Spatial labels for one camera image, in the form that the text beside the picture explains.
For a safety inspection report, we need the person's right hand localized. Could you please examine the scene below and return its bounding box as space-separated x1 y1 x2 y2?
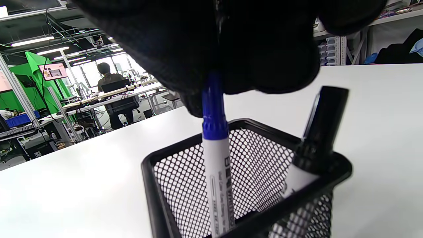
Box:
71 0 387 118

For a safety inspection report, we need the black cap white marker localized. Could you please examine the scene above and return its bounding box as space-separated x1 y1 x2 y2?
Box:
268 86 350 238

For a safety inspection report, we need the blue cap white marker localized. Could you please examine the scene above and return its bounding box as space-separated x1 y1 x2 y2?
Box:
202 71 237 238

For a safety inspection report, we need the black mesh pen holder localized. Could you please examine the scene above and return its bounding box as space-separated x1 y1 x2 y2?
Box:
141 118 353 238

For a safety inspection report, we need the brown top side table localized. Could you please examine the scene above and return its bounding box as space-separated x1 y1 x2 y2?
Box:
161 93 181 109

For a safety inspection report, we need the grey metal shelf rack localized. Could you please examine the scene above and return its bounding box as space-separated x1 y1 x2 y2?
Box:
312 0 423 66

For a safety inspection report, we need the long white desk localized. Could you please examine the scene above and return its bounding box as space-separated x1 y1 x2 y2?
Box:
38 81 166 124

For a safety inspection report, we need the black office chair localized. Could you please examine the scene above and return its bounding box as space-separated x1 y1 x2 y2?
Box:
101 79 141 114

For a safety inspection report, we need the black fabric bundle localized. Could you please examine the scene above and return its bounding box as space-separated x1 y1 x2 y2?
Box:
373 28 423 65

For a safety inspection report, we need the small pink screen monitor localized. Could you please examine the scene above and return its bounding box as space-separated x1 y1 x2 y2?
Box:
38 63 68 81

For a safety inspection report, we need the green screen backdrop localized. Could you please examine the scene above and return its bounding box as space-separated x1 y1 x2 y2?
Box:
0 51 75 114

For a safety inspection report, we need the blue storage bin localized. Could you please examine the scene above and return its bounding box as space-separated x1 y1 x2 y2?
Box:
5 111 41 128

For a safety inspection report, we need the large pink screen monitor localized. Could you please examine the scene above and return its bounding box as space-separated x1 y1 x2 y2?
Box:
0 71 13 94

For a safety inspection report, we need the black keyboard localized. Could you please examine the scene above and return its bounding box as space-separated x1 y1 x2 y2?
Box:
0 125 37 139

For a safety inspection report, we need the white rolling wire cart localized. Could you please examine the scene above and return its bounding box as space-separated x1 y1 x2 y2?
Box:
147 89 175 116

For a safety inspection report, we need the aluminium frame post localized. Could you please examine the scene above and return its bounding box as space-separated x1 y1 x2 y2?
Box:
0 55 40 128

